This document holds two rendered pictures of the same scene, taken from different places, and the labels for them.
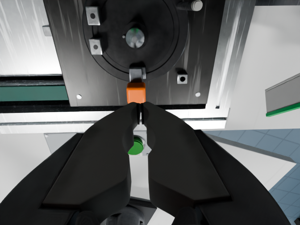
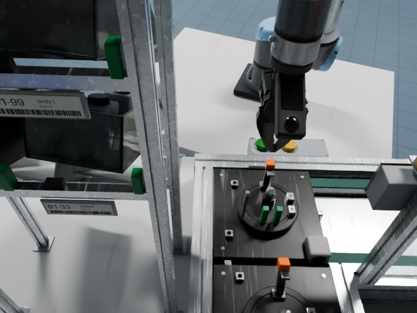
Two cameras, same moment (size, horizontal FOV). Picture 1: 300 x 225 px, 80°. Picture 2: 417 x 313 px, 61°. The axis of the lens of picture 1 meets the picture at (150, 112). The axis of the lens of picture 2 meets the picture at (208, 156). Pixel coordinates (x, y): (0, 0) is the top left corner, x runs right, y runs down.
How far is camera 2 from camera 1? 0.61 m
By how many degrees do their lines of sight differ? 13
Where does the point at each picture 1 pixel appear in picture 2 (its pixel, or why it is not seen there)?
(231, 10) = (206, 220)
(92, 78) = (293, 186)
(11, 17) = (346, 230)
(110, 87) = (280, 181)
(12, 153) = (364, 147)
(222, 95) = (201, 174)
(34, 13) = (331, 231)
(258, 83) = not seen: hidden behind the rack
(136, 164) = (255, 131)
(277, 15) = (150, 236)
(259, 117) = not seen: hidden behind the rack
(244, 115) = not seen: hidden behind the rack
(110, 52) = (282, 196)
